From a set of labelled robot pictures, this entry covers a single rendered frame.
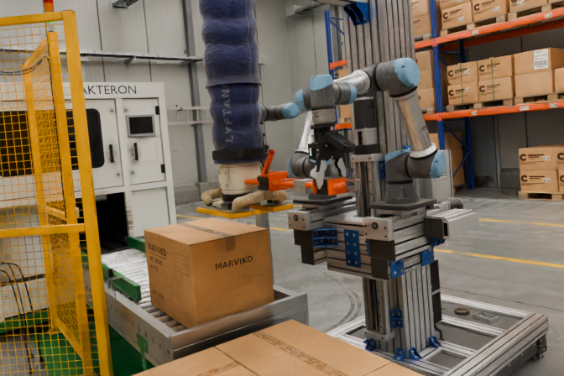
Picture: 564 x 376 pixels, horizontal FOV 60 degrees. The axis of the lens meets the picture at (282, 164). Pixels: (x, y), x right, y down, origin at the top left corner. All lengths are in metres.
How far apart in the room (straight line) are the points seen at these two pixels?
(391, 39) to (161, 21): 10.25
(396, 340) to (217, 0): 1.82
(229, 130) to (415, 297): 1.29
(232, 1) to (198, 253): 1.06
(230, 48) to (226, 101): 0.21
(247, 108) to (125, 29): 10.07
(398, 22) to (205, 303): 1.62
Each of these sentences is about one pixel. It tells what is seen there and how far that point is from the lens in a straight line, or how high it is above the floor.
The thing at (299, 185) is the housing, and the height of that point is 1.20.
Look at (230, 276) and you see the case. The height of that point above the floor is 0.77.
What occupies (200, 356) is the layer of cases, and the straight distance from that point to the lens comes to 2.06.
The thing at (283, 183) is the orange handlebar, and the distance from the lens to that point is 1.75.
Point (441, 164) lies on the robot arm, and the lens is 2.13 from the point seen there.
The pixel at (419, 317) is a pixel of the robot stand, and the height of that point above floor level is 0.40.
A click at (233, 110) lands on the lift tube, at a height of 1.49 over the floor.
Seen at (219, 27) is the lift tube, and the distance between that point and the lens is 2.02.
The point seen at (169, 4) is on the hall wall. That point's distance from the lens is 12.66.
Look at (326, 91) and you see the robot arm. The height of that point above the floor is 1.50.
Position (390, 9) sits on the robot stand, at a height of 1.94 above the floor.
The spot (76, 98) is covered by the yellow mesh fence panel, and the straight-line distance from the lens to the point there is 2.70.
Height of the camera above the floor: 1.36
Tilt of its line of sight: 3 degrees down
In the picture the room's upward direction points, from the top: 5 degrees counter-clockwise
